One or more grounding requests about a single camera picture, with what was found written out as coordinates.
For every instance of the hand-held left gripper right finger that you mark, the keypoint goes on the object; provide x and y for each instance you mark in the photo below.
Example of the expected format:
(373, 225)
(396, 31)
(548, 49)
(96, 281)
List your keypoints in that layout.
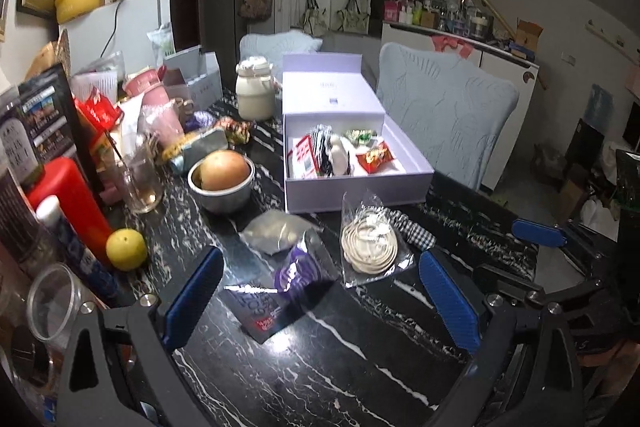
(447, 302)

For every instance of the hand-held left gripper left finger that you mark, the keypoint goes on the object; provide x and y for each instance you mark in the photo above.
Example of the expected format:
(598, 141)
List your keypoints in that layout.
(192, 297)

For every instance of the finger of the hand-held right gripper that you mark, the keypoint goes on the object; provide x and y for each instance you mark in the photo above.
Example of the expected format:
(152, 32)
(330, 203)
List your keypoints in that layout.
(510, 282)
(537, 232)

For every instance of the silver clear pouch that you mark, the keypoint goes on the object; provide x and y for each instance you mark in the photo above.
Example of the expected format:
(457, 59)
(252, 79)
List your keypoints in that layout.
(272, 232)

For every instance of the purple foil packet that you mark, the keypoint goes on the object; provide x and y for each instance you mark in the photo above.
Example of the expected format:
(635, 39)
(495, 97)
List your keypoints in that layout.
(295, 272)

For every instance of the lavender gift box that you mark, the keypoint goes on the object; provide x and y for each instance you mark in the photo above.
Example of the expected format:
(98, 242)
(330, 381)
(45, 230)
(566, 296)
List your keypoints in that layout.
(320, 197)

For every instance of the red candy packet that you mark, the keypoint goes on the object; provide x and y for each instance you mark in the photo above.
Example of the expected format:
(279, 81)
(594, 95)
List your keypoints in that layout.
(372, 157)

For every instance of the red snack packet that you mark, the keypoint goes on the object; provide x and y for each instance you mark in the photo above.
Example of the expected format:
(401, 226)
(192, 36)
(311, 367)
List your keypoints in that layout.
(302, 154)

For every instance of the green candy packet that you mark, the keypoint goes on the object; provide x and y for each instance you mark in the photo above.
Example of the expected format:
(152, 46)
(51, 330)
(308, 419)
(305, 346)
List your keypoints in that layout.
(361, 135)

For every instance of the gingham plush doll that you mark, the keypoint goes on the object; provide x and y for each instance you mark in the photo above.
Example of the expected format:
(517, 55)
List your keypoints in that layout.
(330, 152)

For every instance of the black printed card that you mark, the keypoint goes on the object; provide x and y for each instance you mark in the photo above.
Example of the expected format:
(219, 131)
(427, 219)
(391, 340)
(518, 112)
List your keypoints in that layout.
(260, 317)

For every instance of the yellow citrus fruit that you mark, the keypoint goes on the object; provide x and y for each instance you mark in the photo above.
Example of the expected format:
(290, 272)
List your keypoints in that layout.
(126, 249)

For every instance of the metal bowl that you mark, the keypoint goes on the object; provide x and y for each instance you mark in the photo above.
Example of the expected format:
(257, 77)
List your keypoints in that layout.
(222, 202)

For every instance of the drinking glass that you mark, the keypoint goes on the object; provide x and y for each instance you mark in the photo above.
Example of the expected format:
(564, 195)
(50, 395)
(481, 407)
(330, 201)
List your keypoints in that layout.
(142, 187)

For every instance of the blue bottle with white cap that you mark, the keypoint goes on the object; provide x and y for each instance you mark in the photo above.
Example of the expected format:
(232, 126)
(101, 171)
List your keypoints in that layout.
(75, 247)

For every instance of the apple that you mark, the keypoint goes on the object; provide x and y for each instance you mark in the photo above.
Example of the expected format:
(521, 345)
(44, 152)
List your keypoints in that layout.
(225, 169)

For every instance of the clear glass jar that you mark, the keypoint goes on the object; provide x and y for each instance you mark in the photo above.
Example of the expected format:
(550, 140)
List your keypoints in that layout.
(55, 302)

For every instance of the silver noodle snack packet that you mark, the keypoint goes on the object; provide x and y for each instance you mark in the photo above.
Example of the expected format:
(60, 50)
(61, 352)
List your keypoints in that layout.
(200, 149)

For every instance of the large light blue covered chair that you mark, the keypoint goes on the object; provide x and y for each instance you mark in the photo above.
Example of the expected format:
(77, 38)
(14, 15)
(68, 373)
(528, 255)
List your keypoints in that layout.
(450, 107)

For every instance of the red plastic bottle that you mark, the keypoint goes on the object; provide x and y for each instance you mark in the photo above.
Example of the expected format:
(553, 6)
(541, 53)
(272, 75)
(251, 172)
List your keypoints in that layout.
(65, 197)

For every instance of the white cabinet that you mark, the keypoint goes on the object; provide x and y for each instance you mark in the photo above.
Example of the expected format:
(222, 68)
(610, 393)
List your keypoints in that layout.
(505, 67)

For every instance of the shiny brown candy wrapper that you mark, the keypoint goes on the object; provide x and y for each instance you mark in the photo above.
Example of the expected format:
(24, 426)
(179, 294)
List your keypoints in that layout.
(234, 129)

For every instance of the purple foil wrapper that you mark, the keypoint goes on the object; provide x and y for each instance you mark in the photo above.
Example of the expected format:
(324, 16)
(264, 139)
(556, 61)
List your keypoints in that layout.
(200, 121)

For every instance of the pink tumbler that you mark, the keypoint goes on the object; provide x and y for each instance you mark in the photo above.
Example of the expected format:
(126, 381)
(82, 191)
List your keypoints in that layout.
(160, 117)

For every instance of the brown mug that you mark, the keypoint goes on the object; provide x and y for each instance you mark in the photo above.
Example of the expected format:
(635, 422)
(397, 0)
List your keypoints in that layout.
(185, 107)

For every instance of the cardboard box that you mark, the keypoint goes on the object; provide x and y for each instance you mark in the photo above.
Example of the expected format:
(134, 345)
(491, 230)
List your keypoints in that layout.
(529, 36)

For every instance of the red paper packet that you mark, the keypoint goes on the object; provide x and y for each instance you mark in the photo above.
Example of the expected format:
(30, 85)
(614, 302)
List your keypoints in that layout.
(100, 112)

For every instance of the pink cloth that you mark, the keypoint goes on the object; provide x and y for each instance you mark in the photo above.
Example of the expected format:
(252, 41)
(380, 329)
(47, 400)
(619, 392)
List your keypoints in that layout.
(450, 44)

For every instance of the white carton of bottles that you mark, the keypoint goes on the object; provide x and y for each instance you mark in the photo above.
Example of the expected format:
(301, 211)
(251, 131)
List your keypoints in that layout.
(205, 89)

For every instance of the cream thermos jug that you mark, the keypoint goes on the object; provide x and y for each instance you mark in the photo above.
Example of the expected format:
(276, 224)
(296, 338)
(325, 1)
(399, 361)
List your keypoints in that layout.
(255, 97)

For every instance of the black packaging bag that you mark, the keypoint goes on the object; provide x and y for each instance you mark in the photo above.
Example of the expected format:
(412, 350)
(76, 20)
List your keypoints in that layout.
(50, 117)

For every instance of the white green snack bag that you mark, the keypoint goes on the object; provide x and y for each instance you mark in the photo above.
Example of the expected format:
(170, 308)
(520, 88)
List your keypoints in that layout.
(161, 41)

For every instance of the small light blue covered chair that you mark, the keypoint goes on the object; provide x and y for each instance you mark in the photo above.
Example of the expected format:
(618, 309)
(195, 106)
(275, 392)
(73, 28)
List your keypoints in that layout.
(280, 44)

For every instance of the white fridge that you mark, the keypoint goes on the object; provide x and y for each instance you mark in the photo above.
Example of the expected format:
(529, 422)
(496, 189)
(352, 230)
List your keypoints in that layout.
(100, 37)

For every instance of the beige hanging tote bag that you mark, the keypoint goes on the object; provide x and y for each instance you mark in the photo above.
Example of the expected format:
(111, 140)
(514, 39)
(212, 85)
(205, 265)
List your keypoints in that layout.
(352, 18)
(315, 19)

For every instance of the dark wooden door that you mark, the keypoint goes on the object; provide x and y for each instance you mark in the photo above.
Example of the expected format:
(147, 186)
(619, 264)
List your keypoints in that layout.
(185, 12)

